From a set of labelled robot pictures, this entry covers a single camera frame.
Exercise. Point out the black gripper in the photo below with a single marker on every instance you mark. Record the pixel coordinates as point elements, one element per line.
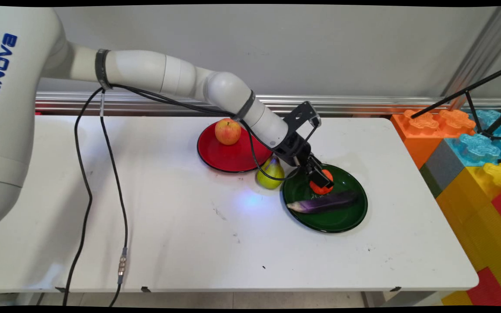
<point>294,150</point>

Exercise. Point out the orange toy tangerine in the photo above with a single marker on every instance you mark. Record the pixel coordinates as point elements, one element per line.
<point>320,191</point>

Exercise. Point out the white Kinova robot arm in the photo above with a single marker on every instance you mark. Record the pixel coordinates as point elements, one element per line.
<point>15,130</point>

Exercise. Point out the purple toy eggplant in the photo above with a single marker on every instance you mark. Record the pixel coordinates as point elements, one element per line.
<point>324,203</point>

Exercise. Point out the dark green plate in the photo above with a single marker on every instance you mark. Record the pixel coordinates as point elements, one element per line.
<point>320,219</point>

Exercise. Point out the green pear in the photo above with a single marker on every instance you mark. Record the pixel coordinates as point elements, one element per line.
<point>268,182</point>

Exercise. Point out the red plate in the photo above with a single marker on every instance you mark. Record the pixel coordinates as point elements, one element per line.
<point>228,158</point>

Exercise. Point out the red yellow apple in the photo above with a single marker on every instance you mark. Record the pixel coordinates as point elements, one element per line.
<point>228,131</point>

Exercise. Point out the orange plastic building block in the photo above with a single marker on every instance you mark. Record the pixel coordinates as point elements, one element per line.
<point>420,139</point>

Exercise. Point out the dark green building block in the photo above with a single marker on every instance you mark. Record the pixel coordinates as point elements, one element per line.
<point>431,180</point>

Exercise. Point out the grey plastic building block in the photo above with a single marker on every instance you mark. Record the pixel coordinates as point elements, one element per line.
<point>446,163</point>

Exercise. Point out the grey metal table leg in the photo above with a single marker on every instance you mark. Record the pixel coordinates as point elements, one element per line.
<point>402,299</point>

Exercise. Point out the light blue building block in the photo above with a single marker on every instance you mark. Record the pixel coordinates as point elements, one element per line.
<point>494,119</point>
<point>476,150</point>

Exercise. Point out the large yellow building block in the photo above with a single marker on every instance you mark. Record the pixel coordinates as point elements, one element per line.
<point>476,226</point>

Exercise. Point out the black tripod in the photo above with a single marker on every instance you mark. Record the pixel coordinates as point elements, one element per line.
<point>468,90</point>

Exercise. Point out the small yellow building block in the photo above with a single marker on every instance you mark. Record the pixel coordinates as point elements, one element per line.
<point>455,299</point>

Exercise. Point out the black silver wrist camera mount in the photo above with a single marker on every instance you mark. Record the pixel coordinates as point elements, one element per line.
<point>300,115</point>

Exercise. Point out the horizontal aluminium rail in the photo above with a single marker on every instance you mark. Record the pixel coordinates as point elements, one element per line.
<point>363,105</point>

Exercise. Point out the slanted aluminium post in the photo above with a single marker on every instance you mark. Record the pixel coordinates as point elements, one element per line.
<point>481,56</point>

